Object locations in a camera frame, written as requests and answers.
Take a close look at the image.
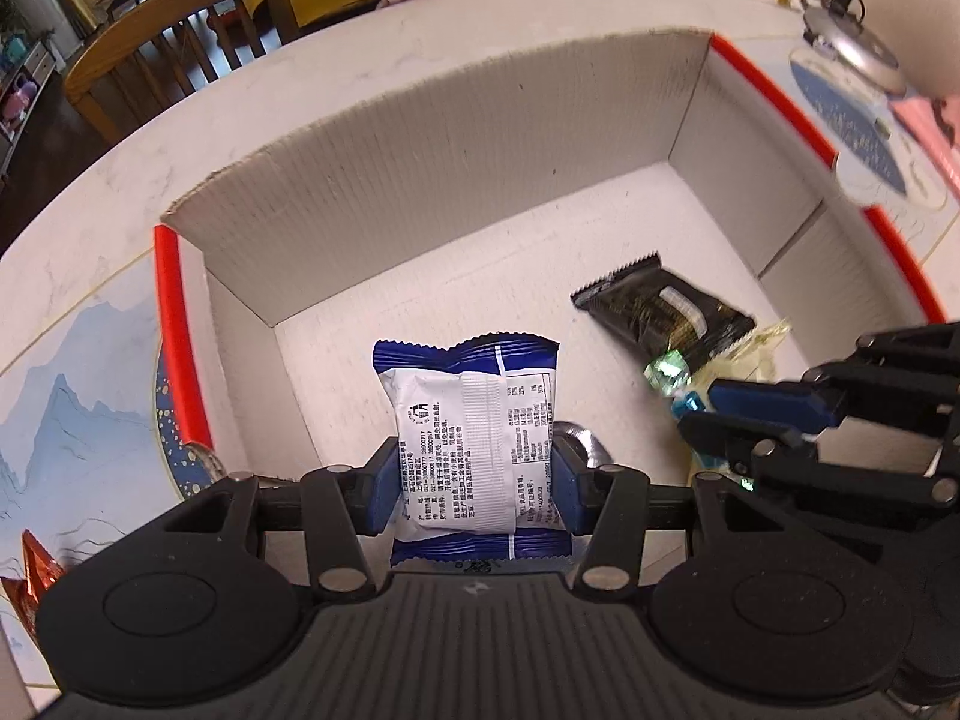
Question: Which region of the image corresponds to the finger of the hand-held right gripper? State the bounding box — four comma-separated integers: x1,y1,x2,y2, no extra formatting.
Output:
679,411,960,520
709,322,960,437

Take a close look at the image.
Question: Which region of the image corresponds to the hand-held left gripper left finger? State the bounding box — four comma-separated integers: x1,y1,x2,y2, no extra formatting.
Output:
161,435,402,593

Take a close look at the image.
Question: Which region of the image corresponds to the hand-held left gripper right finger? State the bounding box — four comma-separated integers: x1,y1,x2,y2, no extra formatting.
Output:
550,439,796,593

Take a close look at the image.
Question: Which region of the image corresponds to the silver foil snack packet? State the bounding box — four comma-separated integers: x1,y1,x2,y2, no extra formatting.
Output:
551,420,620,467

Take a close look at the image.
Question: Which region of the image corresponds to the green blue candy wrapper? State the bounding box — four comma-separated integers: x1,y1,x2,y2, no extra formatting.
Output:
643,349,752,492

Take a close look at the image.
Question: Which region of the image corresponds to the blue and white snack packet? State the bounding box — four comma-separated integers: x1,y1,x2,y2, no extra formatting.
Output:
373,334,575,567

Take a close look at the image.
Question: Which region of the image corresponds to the black cookie packet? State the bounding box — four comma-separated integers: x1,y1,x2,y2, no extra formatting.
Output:
571,253,757,376

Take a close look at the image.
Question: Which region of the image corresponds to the red cardboard box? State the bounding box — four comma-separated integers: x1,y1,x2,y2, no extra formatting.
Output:
154,26,950,567

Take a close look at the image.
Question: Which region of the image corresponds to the red-brown triangular snack packet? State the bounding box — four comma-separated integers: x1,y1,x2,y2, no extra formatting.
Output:
0,529,72,631

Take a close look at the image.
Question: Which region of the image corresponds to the pink pouch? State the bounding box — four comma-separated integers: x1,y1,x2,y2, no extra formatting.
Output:
889,94,960,192

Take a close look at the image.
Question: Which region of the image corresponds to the silver desk lamp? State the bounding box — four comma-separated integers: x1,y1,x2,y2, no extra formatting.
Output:
799,0,908,95

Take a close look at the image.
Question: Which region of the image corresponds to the wooden chair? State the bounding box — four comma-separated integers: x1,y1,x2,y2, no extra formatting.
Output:
64,0,301,143

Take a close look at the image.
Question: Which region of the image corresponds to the wooden television cabinet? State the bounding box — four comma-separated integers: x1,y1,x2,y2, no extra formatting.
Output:
0,34,59,147

